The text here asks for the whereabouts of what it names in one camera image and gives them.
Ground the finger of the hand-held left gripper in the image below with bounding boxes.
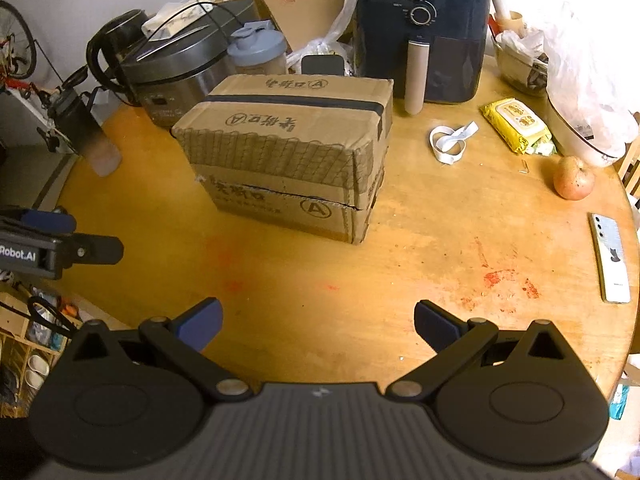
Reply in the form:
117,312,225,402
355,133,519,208
59,235,125,265
0,207,77,235

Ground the yellow wet wipes pack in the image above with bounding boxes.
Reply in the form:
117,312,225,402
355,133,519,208
478,97,557,157

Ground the black kettle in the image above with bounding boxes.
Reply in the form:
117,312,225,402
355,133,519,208
85,8,151,107

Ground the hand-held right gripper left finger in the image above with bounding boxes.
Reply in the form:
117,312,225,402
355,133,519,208
60,296,253,404

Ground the white smartphone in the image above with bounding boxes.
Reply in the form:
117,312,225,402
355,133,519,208
588,212,632,305

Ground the tumbler with grey lid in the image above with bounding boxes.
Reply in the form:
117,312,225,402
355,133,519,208
227,19,289,77

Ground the black phone stand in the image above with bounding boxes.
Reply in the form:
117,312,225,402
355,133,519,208
300,54,346,77

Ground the white smiley plastic bag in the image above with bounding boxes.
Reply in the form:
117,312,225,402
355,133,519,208
285,0,360,77

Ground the red apple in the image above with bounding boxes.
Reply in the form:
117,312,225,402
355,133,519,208
552,155,596,202

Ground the round wooden desktop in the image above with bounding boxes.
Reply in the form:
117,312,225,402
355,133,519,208
50,0,640,402

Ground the glass bowl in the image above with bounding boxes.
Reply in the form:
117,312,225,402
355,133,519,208
492,29,550,99

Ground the brown cardboard box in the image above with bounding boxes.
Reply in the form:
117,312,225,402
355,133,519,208
170,73,395,246

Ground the white elastic band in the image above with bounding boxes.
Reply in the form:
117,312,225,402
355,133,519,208
428,120,481,166

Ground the wooden chair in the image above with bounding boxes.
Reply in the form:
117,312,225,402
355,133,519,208
617,114,640,211

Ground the bicycle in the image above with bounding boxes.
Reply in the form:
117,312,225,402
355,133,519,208
0,0,39,81

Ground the wooden shelf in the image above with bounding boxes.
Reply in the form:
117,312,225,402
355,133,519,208
0,280,84,419

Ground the cream bowl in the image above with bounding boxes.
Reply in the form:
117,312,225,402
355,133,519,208
544,94,629,169

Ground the cardboard box with red print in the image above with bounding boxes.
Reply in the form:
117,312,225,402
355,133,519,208
241,0,359,54

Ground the black cable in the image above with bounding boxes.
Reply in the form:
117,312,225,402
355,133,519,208
149,0,224,42

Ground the dark blue air fryer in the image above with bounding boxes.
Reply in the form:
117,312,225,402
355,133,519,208
351,0,494,116

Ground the frosted bottle with black lid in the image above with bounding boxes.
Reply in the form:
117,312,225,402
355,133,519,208
37,84,124,179

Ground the grey steel rice cooker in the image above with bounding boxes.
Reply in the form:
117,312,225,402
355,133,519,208
119,0,261,129

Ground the white tissue packet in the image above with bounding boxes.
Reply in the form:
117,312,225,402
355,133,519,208
140,0,214,41

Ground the clear plastic bag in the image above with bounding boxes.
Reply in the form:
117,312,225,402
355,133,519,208
542,2,640,147

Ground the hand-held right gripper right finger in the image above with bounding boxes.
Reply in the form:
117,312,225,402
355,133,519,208
384,299,574,402

